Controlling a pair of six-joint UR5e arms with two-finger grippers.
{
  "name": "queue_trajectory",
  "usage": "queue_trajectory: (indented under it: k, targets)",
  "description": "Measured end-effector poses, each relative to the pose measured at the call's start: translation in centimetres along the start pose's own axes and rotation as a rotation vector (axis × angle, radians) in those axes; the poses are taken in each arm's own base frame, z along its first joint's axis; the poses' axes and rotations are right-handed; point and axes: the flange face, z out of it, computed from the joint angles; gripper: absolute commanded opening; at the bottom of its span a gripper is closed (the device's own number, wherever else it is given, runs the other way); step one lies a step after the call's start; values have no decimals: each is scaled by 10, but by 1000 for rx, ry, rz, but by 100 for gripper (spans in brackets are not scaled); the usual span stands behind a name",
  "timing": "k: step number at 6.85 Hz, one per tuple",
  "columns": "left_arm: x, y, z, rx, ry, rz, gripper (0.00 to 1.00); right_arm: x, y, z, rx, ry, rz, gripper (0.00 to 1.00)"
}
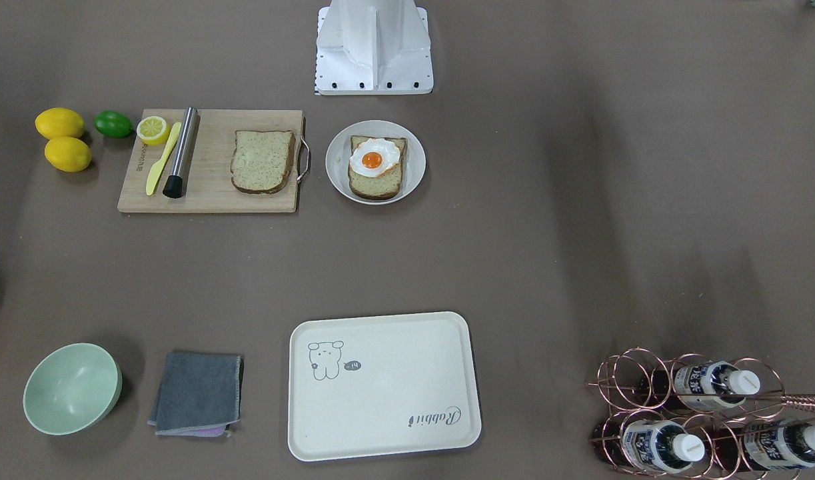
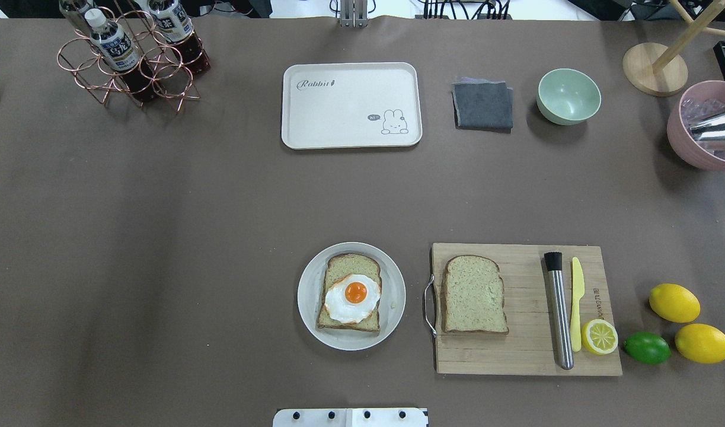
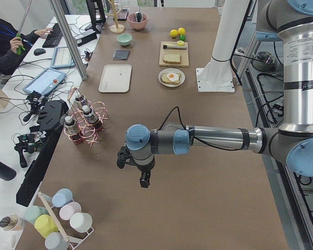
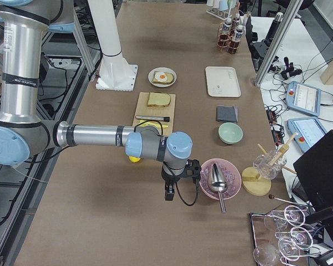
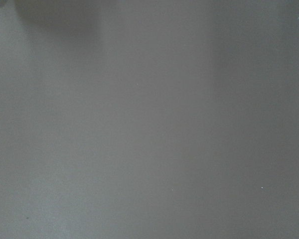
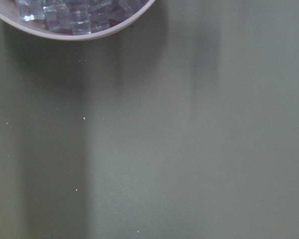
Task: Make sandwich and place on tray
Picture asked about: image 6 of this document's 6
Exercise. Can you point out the clear ice cubes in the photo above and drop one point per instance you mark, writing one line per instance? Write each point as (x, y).
(78, 17)

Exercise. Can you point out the pink bowl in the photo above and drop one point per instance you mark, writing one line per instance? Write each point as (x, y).
(10, 15)

